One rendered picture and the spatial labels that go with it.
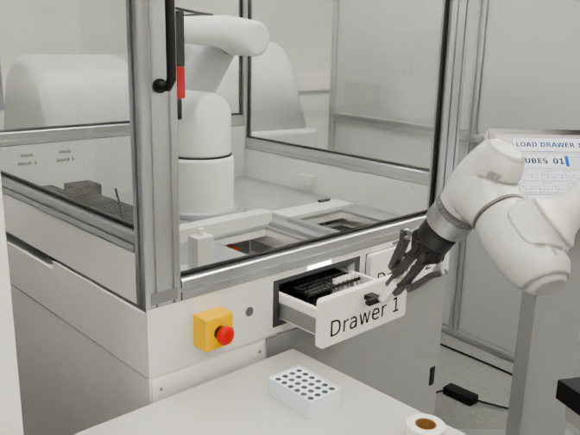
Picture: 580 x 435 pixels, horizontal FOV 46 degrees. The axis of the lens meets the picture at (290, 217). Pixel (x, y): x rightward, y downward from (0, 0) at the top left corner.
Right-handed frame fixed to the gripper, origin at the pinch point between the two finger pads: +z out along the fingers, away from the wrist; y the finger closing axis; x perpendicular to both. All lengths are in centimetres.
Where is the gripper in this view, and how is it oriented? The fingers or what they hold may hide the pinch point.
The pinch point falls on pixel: (391, 290)
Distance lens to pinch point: 147.8
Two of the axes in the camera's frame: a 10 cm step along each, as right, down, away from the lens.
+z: -4.1, 6.7, 6.1
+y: -5.4, -7.2, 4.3
